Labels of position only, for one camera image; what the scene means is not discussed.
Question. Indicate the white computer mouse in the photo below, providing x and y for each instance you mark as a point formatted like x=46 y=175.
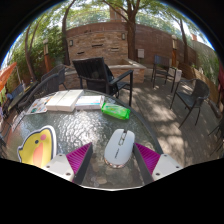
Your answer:
x=118 y=148

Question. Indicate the yellow chick-shaped mouse pad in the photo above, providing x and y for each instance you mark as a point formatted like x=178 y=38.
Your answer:
x=36 y=146

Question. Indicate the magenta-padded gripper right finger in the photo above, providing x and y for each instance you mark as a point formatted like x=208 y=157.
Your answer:
x=148 y=159

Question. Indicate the dark round patio table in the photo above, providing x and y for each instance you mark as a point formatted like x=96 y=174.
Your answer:
x=21 y=95

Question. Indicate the white box with coloured print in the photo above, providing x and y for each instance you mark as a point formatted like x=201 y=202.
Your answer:
x=89 y=102

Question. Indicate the grey wall utility box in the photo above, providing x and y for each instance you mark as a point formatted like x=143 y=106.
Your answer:
x=141 y=53

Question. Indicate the green wipes pack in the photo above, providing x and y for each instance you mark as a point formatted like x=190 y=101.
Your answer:
x=115 y=111

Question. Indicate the white number plate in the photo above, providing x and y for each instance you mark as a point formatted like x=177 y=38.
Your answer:
x=18 y=120

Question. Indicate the colourful printed sheet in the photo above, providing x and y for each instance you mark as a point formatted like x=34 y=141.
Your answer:
x=38 y=106

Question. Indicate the slender tree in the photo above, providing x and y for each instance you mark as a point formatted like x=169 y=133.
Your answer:
x=66 y=40
x=29 y=53

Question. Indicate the forked tree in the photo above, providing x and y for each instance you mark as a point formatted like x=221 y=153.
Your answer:
x=131 y=36

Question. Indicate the wooden lamp post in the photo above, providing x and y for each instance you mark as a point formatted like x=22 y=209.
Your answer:
x=46 y=56
x=174 y=50

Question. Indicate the dark wicker chair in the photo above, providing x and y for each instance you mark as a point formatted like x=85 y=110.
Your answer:
x=56 y=70
x=43 y=88

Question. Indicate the black slatted wooden chair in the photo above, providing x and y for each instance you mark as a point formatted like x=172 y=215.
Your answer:
x=91 y=71

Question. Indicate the white bag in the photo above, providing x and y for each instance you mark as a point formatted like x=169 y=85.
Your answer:
x=176 y=74

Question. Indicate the black wall lamp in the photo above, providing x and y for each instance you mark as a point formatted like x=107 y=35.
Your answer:
x=71 y=43
x=123 y=36

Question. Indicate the orange patio umbrella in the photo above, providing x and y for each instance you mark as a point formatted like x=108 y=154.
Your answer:
x=6 y=74

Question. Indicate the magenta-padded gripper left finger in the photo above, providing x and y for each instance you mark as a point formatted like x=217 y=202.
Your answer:
x=78 y=158

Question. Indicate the black metal mesh chair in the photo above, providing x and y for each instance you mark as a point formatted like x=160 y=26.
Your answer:
x=161 y=63
x=200 y=90
x=220 y=131

